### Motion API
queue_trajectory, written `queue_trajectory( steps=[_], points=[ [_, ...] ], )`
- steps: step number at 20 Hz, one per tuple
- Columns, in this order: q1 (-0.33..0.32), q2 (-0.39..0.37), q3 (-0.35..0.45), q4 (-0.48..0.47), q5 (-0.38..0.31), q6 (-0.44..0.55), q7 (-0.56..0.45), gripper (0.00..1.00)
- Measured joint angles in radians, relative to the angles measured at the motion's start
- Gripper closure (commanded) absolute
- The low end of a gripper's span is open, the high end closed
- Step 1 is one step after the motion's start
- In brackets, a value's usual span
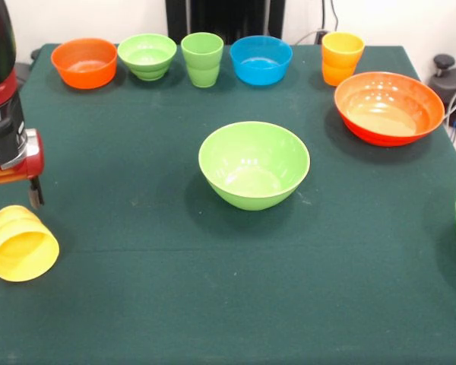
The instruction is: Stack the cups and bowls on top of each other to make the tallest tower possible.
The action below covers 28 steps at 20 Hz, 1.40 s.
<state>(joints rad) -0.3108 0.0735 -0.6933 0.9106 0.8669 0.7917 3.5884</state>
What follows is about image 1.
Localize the small green plastic bowl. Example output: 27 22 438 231
117 33 178 81

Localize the yellow plastic cup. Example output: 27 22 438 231
321 32 366 87
0 205 61 283

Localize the black knobbed equipment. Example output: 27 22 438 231
429 54 456 129

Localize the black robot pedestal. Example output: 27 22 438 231
165 0 286 46

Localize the thin black cable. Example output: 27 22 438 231
328 0 341 34

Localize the blue plastic bowl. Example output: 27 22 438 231
229 35 293 86

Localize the dark green table cloth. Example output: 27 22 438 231
0 43 456 365

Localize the small orange plastic bowl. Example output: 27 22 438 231
50 37 119 90

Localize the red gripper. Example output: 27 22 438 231
0 129 46 219

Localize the green plastic cup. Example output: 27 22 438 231
180 32 225 89

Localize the large orange plastic bowl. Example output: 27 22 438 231
334 71 446 148

